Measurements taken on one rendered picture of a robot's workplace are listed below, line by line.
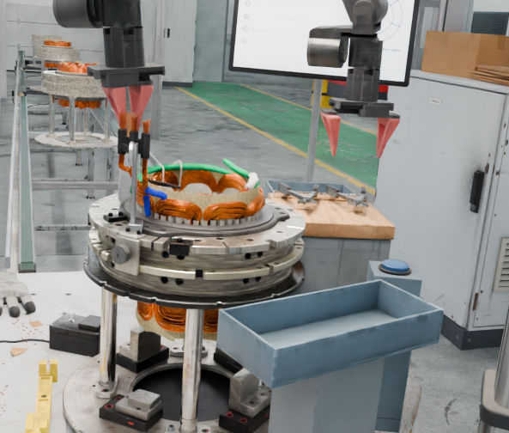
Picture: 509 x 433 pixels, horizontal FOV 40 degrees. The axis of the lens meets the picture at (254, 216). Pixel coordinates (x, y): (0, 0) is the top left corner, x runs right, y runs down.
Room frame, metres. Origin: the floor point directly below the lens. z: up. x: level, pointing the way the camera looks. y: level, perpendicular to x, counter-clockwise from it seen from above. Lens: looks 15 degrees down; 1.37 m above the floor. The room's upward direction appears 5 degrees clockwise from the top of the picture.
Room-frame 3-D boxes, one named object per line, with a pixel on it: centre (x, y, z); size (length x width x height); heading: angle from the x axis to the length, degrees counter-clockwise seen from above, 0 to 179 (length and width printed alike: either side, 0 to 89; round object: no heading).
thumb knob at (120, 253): (0.85, 0.17, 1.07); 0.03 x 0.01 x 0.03; 62
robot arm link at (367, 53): (1.25, -0.16, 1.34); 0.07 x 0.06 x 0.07; 72
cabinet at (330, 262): (1.22, -0.13, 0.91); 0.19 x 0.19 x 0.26; 8
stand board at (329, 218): (1.22, -0.13, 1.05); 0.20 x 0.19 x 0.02; 8
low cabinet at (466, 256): (3.51, -1.07, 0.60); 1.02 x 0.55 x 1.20; 19
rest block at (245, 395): (0.94, -0.02, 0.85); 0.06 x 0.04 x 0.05; 150
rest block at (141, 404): (0.91, 0.15, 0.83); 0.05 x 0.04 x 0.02; 68
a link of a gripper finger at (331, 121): (1.24, -0.14, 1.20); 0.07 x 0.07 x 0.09; 9
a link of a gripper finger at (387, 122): (1.25, -0.20, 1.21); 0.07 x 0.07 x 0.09; 9
